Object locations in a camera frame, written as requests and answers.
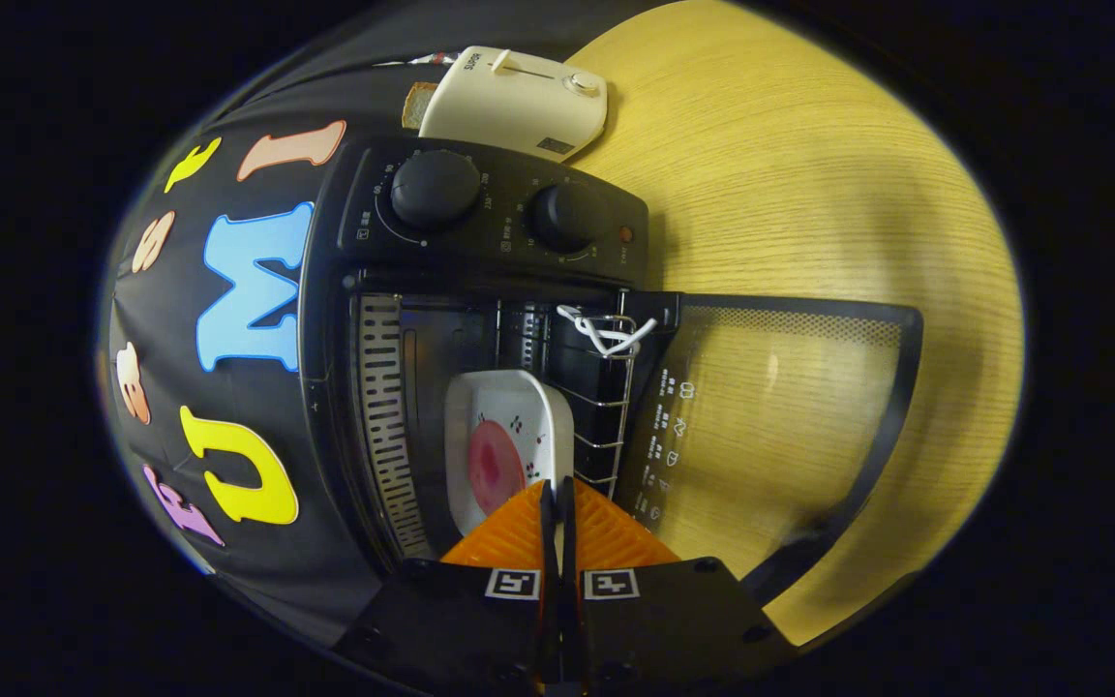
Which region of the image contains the white bread toaster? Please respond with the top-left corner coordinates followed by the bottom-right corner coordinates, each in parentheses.
top-left (418, 45), bottom-right (609, 164)

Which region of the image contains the white square plate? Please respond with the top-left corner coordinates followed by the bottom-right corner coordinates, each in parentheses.
top-left (444, 369), bottom-right (576, 536)

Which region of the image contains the pink meat slice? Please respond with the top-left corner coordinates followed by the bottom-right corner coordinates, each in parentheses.
top-left (467, 420), bottom-right (527, 517)

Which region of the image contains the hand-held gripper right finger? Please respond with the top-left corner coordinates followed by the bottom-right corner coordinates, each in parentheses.
top-left (557, 476), bottom-right (791, 693)

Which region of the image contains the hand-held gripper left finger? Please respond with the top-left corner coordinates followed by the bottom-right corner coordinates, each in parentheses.
top-left (335, 479), bottom-right (558, 697)

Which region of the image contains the metal oven wire rack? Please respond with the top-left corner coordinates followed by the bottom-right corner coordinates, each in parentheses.
top-left (557, 305), bottom-right (641, 485)

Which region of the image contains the brown bread slice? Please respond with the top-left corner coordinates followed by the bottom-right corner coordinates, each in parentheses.
top-left (401, 81), bottom-right (439, 131)

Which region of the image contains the black toaster oven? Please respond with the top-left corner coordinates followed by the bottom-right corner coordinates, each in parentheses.
top-left (298, 136), bottom-right (924, 606)

